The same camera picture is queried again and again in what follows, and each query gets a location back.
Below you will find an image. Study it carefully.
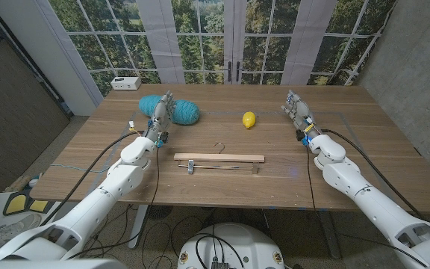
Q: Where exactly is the wooden floor stick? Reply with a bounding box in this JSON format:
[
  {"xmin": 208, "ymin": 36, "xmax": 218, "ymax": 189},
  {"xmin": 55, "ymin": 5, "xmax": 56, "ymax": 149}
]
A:
[{"xmin": 5, "ymin": 174, "xmax": 33, "ymax": 192}]

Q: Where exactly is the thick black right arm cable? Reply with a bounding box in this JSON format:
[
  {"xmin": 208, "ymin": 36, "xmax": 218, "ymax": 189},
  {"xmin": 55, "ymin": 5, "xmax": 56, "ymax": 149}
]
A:
[{"xmin": 320, "ymin": 128, "xmax": 425, "ymax": 221}]

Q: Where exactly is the white power strip box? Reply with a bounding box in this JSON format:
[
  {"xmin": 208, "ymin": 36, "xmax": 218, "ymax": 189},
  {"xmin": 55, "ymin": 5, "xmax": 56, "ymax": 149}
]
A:
[{"xmin": 110, "ymin": 76, "xmax": 143, "ymax": 91}]

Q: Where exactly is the printed window backdrop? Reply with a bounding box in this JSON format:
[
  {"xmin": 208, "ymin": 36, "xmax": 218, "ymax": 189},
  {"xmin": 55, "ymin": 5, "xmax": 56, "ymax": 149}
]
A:
[{"xmin": 49, "ymin": 0, "xmax": 397, "ymax": 98}]

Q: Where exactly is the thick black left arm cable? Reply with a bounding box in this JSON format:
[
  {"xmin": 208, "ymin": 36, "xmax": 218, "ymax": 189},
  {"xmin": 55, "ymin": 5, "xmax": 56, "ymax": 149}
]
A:
[{"xmin": 40, "ymin": 130, "xmax": 143, "ymax": 227}]

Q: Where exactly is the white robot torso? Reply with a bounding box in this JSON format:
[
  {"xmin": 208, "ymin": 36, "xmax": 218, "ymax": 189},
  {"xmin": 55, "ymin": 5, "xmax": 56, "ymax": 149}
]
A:
[{"xmin": 177, "ymin": 223, "xmax": 285, "ymax": 269}]

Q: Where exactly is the dark round floor object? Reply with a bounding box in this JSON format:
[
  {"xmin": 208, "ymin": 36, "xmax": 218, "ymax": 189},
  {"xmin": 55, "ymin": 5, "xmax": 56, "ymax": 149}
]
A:
[{"xmin": 146, "ymin": 205, "xmax": 174, "ymax": 220}]

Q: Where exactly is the yellow lemon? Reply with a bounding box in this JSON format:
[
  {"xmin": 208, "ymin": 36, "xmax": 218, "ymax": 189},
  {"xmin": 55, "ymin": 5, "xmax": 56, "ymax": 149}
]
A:
[{"xmin": 242, "ymin": 111, "xmax": 257, "ymax": 130}]

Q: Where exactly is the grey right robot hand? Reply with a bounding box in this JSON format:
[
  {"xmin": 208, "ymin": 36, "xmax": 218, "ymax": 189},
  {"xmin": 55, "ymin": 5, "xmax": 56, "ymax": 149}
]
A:
[{"xmin": 280, "ymin": 89, "xmax": 323, "ymax": 141}]

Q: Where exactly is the grey sneaker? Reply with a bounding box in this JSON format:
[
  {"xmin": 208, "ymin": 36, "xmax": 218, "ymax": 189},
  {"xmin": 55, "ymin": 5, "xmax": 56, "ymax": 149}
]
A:
[{"xmin": 0, "ymin": 213, "xmax": 43, "ymax": 244}]

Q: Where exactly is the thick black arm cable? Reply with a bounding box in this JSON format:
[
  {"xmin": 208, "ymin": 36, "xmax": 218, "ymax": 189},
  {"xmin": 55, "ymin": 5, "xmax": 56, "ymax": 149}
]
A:
[
  {"xmin": 40, "ymin": 130, "xmax": 143, "ymax": 227},
  {"xmin": 320, "ymin": 128, "xmax": 425, "ymax": 221}
]

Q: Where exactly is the grey table leg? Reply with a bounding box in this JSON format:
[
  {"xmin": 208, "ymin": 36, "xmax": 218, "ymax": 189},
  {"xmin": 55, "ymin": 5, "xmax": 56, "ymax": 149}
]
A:
[{"xmin": 317, "ymin": 211, "xmax": 342, "ymax": 259}]

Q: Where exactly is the wooden clothes hanger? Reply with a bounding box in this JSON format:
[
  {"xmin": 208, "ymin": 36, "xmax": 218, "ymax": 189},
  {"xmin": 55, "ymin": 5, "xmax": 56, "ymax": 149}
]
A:
[{"xmin": 173, "ymin": 141, "xmax": 266, "ymax": 176}]

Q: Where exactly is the white table leg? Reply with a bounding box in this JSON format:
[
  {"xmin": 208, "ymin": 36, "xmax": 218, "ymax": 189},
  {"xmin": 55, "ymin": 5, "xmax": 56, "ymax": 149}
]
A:
[{"xmin": 128, "ymin": 204, "xmax": 149, "ymax": 250}]

